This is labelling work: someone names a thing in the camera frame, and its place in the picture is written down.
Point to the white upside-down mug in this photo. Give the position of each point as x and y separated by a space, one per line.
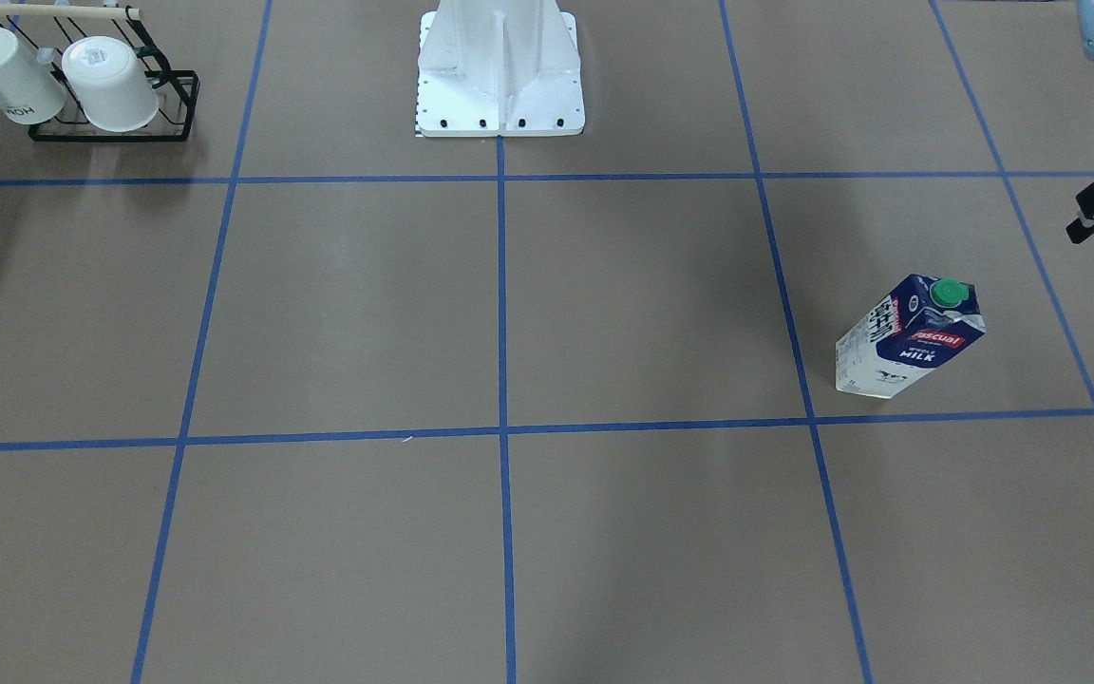
110 84

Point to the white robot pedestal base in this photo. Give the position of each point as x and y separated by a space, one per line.
499 68

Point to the black wire mug rack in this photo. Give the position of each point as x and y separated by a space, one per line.
49 28

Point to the white mug with lettering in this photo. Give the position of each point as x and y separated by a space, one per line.
29 94

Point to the blue Pascual milk carton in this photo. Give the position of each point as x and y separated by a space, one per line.
923 323

